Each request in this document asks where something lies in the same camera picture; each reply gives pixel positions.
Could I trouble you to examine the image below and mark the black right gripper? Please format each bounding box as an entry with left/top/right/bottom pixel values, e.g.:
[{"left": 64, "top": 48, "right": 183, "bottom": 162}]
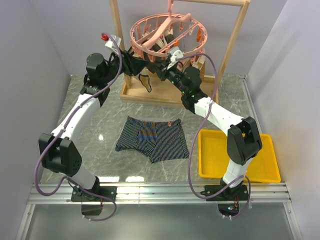
[{"left": 150, "top": 60, "right": 188, "bottom": 96}]

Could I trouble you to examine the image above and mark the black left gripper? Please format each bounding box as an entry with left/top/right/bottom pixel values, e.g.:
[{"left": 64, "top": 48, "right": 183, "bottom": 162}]
[{"left": 102, "top": 48, "right": 150, "bottom": 84}]

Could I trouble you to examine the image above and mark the pink round clip hanger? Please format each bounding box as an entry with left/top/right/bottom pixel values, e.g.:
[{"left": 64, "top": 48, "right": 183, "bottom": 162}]
[{"left": 130, "top": 0, "right": 208, "bottom": 62}]

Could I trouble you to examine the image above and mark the navy striped underwear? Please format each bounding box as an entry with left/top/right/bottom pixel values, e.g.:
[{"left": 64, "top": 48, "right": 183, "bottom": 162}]
[{"left": 115, "top": 116, "right": 190, "bottom": 164}]

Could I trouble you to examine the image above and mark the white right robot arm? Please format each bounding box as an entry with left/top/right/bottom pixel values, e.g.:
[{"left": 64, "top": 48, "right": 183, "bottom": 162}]
[{"left": 148, "top": 61, "right": 263, "bottom": 201}]

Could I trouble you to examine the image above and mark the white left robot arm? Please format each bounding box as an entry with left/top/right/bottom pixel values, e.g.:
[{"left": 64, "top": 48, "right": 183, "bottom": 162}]
[{"left": 33, "top": 51, "right": 148, "bottom": 201}]

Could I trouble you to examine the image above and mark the wooden hanger rack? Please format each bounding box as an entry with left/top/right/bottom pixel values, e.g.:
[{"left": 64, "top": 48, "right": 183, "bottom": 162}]
[{"left": 119, "top": 0, "right": 250, "bottom": 107}]

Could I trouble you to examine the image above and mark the dark hanging garment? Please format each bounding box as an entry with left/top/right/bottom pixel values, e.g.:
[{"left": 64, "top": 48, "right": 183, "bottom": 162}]
[{"left": 151, "top": 30, "right": 174, "bottom": 52}]

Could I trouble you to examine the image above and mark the brown hanging garment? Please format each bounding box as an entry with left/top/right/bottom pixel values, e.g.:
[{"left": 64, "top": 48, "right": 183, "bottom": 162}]
[{"left": 190, "top": 55, "right": 206, "bottom": 80}]

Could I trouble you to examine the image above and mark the yellow plastic tray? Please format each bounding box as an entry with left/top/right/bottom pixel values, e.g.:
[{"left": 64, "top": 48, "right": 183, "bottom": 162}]
[{"left": 198, "top": 129, "right": 282, "bottom": 183}]

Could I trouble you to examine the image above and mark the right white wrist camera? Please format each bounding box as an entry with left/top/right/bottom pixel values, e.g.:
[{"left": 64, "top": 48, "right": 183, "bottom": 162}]
[{"left": 167, "top": 46, "right": 184, "bottom": 69}]

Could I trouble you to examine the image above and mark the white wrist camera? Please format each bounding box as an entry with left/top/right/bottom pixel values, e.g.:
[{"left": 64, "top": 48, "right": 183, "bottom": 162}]
[
  {"left": 101, "top": 32, "right": 122, "bottom": 55},
  {"left": 167, "top": 46, "right": 184, "bottom": 69}
]

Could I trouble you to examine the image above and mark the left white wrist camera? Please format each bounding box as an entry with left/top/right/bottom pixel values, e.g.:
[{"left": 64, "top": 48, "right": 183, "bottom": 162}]
[{"left": 101, "top": 32, "right": 122, "bottom": 55}]

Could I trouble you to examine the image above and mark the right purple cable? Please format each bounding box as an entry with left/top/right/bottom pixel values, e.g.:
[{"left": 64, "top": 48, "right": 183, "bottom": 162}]
[{"left": 174, "top": 52, "right": 252, "bottom": 219}]

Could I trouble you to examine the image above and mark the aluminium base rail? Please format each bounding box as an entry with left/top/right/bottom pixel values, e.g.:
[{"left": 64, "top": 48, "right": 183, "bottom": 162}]
[{"left": 27, "top": 182, "right": 292, "bottom": 205}]

